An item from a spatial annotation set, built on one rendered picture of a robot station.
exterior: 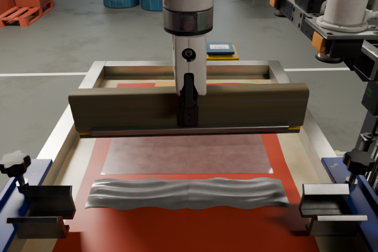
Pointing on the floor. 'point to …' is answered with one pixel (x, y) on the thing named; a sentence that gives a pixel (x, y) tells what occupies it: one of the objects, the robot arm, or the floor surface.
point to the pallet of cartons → (23, 1)
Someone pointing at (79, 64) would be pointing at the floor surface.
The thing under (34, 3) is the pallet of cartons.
